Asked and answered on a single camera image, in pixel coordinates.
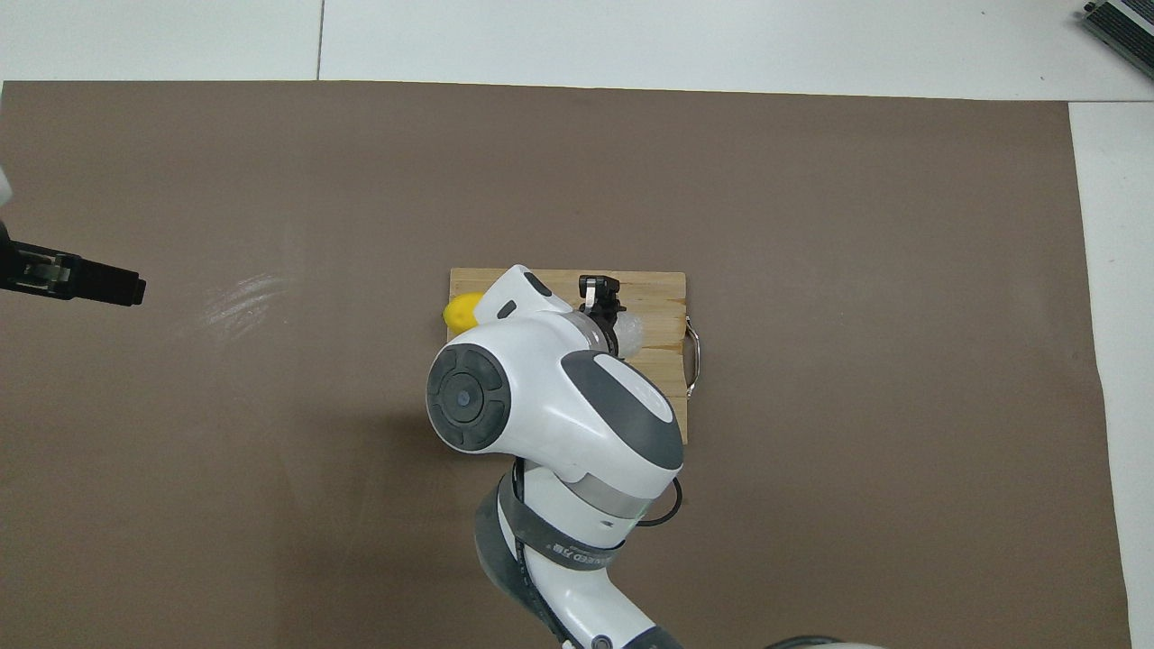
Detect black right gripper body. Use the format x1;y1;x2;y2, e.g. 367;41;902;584
577;308;623;354

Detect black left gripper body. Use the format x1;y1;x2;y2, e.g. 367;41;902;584
0;221;21;294

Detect wooden cutting board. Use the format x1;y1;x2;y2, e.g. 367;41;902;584
449;268;702;445

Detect yellow lemon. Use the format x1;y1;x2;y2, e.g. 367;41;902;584
443;293;488;336

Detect brown paper table mat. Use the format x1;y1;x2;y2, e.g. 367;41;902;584
0;81;1132;649

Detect black ribbed device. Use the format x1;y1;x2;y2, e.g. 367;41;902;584
1082;0;1154;84

